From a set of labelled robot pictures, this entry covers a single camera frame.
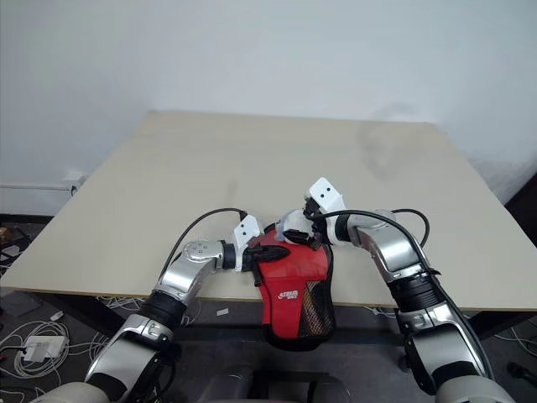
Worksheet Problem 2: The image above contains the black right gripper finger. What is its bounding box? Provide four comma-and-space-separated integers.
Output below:
283, 228, 316, 247

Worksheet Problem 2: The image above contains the white wall socket box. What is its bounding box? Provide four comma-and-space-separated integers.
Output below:
65, 169, 88, 195

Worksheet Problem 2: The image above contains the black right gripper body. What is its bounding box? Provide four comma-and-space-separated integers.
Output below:
302, 199, 329, 250

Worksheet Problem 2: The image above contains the white wall cable duct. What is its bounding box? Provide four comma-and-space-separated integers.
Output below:
0, 182, 68, 192

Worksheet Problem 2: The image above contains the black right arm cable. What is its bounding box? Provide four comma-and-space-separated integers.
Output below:
316, 207, 432, 264

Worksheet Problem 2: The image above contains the red black paddle case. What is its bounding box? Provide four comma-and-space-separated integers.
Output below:
250, 212, 337, 353

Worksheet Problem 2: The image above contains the white floor cable tangle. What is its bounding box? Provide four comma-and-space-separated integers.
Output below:
0, 293, 198, 403

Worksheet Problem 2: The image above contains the white power adapter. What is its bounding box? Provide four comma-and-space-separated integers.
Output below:
22, 334, 70, 363

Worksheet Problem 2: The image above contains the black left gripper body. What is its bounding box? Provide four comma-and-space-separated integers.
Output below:
242, 245, 262, 271

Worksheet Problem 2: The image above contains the black metal table frame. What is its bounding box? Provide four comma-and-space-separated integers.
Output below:
23, 288, 537, 372

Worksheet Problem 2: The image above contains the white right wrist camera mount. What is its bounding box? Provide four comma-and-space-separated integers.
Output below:
306, 177, 352, 246

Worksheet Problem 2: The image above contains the dark cabinet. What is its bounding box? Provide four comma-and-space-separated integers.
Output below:
504, 170, 537, 249

